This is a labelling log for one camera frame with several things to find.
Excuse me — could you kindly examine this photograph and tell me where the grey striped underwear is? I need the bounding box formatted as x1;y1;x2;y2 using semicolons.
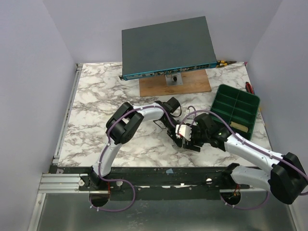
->
172;142;183;152

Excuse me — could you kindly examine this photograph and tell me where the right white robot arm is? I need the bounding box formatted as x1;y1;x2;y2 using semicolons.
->
177;112;308;205

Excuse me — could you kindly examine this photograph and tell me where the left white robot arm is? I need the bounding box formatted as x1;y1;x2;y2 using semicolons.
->
89;97;182;190

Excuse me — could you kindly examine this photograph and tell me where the cream rolled cloth in tray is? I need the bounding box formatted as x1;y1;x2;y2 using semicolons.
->
230;121;248;133

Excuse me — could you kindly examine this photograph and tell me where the green divided plastic tray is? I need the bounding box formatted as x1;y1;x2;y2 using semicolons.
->
210;84;260;140

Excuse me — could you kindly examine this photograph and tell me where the brown plywood board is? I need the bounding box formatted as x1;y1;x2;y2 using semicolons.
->
139;69;212;97

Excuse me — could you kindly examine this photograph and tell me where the blue tape piece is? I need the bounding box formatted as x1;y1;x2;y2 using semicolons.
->
166;168;174;174

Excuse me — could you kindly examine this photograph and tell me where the red black utility knife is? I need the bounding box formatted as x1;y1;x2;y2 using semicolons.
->
245;82;255;95

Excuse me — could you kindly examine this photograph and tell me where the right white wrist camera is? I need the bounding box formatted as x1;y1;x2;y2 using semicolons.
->
175;125;192;141

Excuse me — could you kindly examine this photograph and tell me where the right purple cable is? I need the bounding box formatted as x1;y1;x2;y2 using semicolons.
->
178;110;308;209

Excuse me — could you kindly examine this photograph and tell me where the grey metal stand bracket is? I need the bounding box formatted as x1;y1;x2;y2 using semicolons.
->
165;73;183;86

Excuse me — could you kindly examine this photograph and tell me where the black metal base rail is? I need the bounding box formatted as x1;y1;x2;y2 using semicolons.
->
78;165;251;202

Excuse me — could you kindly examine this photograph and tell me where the grey network switch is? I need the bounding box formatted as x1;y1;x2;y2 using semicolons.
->
119;16;217;80

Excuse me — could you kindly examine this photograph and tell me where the aluminium frame rail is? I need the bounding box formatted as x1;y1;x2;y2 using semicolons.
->
26;63;84;231

